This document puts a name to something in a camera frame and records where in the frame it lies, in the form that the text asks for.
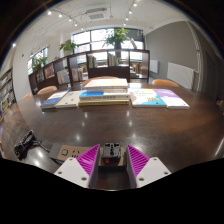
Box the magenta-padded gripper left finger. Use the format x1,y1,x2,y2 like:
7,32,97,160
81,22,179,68
53,143,101,189

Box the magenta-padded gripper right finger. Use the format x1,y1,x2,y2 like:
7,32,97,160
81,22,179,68
126,143,172,189

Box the black charger block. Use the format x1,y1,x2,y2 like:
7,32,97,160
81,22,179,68
101,142,123,165

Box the dark beige-topped power strip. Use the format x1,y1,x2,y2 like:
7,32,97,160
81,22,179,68
49,143,129,169

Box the white cover book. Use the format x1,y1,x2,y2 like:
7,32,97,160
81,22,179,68
54,90,84,109

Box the blue cover book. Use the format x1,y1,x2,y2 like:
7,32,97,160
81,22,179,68
40,89,70,110

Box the colourful picture book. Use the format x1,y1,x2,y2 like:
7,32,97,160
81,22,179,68
129,88,167,108

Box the yellowish book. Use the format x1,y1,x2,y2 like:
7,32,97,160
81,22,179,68
78,99,130,107

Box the blue and white book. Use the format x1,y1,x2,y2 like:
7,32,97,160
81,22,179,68
78,90,131,102

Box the thick cream book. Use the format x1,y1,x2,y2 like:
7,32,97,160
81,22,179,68
83,78,129,94

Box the dark open shelf unit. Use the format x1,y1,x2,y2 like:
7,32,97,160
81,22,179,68
28,48,151,94

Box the dark grey door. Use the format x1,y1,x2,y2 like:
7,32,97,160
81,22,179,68
203,56,218,101

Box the side window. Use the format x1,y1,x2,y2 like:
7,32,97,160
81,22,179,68
27,47,48,74

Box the small green potted plant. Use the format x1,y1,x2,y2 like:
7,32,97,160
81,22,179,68
32,55,49,71

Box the bushy green potted plant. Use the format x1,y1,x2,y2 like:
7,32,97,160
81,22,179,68
59,39,79,54

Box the large window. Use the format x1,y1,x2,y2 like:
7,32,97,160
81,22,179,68
71,28,146,54

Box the tall green potted plant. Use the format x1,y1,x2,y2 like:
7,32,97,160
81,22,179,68
103,28,131,49

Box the ceiling air conditioner unit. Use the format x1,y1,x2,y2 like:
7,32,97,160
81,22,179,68
85,7,109,22

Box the ceiling spot lights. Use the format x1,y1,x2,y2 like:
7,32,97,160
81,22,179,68
11,1,139,48

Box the black power strip cable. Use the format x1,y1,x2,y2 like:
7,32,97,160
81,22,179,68
13,129,51,160

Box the large white wall radiator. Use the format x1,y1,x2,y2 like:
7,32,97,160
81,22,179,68
166,62,195,90

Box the wall bookshelf unit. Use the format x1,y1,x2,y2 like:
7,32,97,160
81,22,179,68
0,68,17,116

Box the small white wall radiator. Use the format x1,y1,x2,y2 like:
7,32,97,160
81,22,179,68
148,59,160,74

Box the white wall pipes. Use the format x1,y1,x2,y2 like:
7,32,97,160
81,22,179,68
188,23,201,91

